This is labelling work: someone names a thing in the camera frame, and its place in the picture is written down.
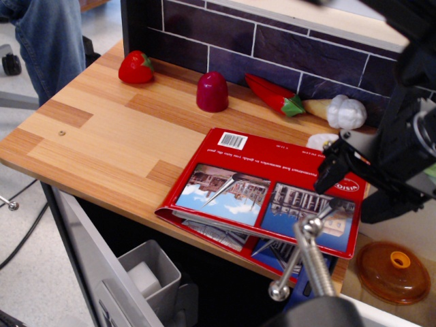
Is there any red toy strawberry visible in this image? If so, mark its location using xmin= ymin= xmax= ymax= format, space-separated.
xmin=119 ymin=50 xmax=154 ymax=84

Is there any toy ice cream cone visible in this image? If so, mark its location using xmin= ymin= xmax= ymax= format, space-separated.
xmin=302 ymin=95 xmax=367 ymax=129

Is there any blue clamp body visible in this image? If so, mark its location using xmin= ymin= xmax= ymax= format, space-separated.
xmin=283 ymin=254 xmax=338 ymax=311

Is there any black floor cable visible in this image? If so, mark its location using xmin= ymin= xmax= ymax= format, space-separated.
xmin=0 ymin=178 xmax=50 ymax=270

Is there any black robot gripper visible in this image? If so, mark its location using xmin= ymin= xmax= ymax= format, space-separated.
xmin=314 ymin=87 xmax=435 ymax=224

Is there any toy fried egg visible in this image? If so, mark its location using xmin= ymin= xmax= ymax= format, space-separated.
xmin=306 ymin=134 xmax=339 ymax=151

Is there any person leg in jeans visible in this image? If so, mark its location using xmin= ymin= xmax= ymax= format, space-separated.
xmin=1 ymin=0 xmax=86 ymax=105

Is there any orange pot lid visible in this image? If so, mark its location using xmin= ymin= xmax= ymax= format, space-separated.
xmin=356 ymin=242 xmax=431 ymax=305

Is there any small metal knob rod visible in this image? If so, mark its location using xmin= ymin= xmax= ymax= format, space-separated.
xmin=0 ymin=196 xmax=20 ymax=211

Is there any grey cabinet door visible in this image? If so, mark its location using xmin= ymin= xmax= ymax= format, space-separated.
xmin=49 ymin=187 xmax=163 ymax=326

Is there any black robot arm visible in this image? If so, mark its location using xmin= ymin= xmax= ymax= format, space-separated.
xmin=314 ymin=1 xmax=435 ymax=223

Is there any red hardcover book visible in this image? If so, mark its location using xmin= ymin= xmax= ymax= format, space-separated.
xmin=155 ymin=128 xmax=367 ymax=274

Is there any metal clamp screw handle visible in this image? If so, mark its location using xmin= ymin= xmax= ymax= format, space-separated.
xmin=268 ymin=214 xmax=337 ymax=302

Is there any white block in bin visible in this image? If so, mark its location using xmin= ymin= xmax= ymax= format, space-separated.
xmin=127 ymin=262 xmax=161 ymax=298

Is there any red toy chili pepper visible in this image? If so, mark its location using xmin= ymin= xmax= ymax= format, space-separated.
xmin=245 ymin=73 xmax=306 ymax=117

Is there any dark red toy dome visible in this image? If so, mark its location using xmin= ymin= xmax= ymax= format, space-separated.
xmin=196 ymin=71 xmax=229 ymax=113

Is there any grey plastic bin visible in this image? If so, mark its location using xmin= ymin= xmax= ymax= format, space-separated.
xmin=119 ymin=240 xmax=181 ymax=324

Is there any black chair caster wheel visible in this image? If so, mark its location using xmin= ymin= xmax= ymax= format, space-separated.
xmin=2 ymin=53 xmax=22 ymax=76

